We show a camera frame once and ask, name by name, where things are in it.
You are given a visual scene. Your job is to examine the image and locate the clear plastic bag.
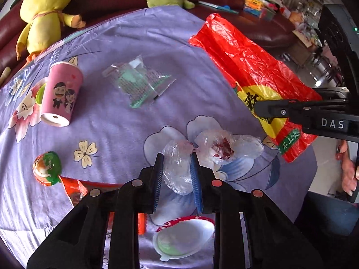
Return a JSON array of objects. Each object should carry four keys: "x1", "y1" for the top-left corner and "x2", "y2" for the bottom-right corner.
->
[{"x1": 161, "y1": 130, "x2": 264, "y2": 196}]

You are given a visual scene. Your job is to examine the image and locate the clear wrapper with green print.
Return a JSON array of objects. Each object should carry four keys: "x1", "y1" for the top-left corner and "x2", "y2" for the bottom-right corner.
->
[{"x1": 102, "y1": 56, "x2": 177, "y2": 109}]

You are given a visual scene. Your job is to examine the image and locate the pink paper cup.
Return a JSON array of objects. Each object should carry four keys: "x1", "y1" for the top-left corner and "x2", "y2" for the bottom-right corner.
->
[{"x1": 40, "y1": 61, "x2": 84, "y2": 127}]

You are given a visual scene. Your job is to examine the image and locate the red plastic bag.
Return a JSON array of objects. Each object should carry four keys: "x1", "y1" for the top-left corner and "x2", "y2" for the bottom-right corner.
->
[{"x1": 188, "y1": 13, "x2": 323, "y2": 163}]

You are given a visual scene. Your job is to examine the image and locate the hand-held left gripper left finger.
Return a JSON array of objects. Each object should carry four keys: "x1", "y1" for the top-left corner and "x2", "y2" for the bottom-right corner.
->
[{"x1": 26, "y1": 153, "x2": 164, "y2": 269}]

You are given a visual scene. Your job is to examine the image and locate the beige plush toy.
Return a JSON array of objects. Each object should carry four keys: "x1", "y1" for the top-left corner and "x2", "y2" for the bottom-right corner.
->
[{"x1": 0, "y1": 67, "x2": 12, "y2": 86}]

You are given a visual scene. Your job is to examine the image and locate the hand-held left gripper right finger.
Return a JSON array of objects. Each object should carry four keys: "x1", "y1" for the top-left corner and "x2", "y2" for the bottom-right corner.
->
[{"x1": 190, "y1": 154, "x2": 326, "y2": 269}]

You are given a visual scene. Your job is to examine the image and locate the orange and green jelly cup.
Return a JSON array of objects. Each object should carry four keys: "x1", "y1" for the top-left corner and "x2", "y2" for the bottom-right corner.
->
[{"x1": 32, "y1": 151, "x2": 62, "y2": 187}]

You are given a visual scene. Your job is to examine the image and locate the purple floral tablecloth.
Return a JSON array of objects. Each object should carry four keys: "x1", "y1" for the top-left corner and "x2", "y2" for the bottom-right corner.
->
[{"x1": 0, "y1": 6, "x2": 317, "y2": 269}]

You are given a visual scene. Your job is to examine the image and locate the thin blue book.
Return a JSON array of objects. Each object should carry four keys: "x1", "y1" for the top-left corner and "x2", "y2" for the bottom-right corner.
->
[{"x1": 198, "y1": 1, "x2": 239, "y2": 14}]

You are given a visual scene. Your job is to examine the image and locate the red leather sofa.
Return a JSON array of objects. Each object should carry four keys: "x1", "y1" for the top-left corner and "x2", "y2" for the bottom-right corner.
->
[{"x1": 0, "y1": 0, "x2": 299, "y2": 87}]

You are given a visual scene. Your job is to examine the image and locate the yellow chick plush toy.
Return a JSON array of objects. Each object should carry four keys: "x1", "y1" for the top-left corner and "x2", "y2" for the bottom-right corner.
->
[{"x1": 15, "y1": 0, "x2": 86, "y2": 62}]

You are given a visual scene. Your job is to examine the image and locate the white bowl with red rim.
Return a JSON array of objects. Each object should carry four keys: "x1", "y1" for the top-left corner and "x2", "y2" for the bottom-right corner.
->
[{"x1": 152, "y1": 216, "x2": 216, "y2": 262}]

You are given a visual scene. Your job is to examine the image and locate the orange snack packet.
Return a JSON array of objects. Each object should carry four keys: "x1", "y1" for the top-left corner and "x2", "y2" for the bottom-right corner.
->
[{"x1": 60, "y1": 176, "x2": 148, "y2": 236}]

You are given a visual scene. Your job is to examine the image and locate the colourful toy blocks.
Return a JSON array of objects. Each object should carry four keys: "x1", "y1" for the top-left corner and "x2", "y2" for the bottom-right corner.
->
[{"x1": 243, "y1": 0, "x2": 277, "y2": 20}]

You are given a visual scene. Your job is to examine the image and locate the person's right hand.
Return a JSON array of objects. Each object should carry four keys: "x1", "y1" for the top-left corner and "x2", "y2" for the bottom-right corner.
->
[{"x1": 336, "y1": 139, "x2": 359, "y2": 197}]

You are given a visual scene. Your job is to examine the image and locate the blue denim trousers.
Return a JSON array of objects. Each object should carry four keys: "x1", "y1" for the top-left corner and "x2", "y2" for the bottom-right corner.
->
[{"x1": 294, "y1": 193, "x2": 354, "y2": 236}]

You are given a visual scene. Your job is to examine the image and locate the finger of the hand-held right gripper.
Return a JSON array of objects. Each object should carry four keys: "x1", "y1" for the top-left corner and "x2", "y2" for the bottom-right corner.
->
[
  {"x1": 254, "y1": 98, "x2": 319, "y2": 126},
  {"x1": 310, "y1": 87, "x2": 350, "y2": 100}
]

